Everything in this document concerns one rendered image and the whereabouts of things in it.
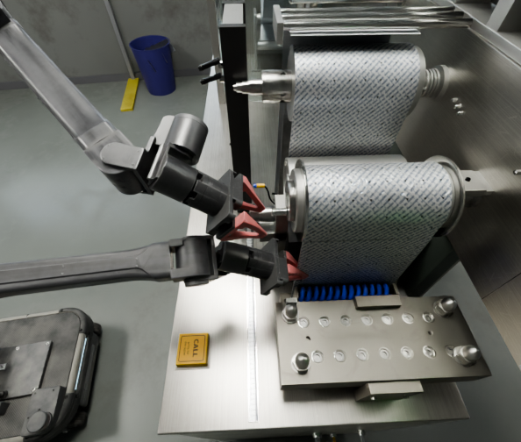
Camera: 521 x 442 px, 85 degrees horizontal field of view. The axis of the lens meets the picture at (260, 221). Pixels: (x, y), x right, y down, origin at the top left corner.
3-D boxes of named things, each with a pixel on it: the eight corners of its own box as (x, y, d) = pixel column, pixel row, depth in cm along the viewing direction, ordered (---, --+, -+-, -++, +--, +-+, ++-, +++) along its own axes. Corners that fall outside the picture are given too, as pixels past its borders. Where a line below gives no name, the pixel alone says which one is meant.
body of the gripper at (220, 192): (215, 238, 47) (173, 222, 43) (217, 193, 53) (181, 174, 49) (239, 218, 43) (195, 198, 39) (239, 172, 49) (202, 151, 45)
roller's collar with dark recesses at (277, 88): (260, 94, 65) (260, 64, 60) (287, 93, 65) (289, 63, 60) (262, 109, 61) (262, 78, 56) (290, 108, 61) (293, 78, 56)
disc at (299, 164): (290, 202, 62) (296, 142, 51) (292, 202, 62) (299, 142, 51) (299, 258, 52) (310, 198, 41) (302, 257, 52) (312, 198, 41)
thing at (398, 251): (293, 285, 66) (302, 240, 51) (393, 281, 67) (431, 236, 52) (293, 287, 66) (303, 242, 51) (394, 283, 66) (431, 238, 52)
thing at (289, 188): (290, 187, 47) (289, 228, 50) (302, 186, 47) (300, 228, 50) (285, 175, 54) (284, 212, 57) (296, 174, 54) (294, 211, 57)
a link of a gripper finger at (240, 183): (252, 239, 53) (209, 221, 48) (251, 210, 57) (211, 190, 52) (277, 222, 49) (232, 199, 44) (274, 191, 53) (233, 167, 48)
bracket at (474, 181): (443, 177, 52) (449, 168, 51) (474, 176, 52) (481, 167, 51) (456, 197, 49) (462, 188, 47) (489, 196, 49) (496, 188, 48)
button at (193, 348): (181, 336, 71) (179, 333, 69) (210, 335, 71) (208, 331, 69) (177, 367, 67) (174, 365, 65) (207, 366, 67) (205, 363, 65)
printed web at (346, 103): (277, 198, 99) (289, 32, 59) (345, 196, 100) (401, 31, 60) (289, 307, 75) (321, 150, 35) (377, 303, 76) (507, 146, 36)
